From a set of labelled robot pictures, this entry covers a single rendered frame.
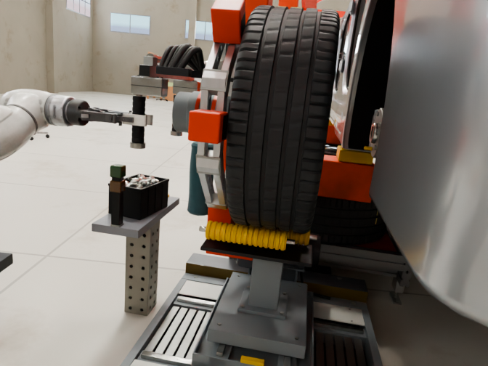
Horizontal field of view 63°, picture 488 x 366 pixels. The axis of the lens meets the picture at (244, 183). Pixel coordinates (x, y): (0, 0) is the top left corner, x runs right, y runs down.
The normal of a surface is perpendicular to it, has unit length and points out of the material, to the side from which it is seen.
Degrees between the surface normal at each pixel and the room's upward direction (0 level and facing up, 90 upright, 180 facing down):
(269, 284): 90
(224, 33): 125
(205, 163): 90
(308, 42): 49
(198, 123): 90
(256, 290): 90
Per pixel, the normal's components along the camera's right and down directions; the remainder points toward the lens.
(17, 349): 0.09, -0.97
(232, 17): -0.19, 0.74
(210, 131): -0.16, 0.22
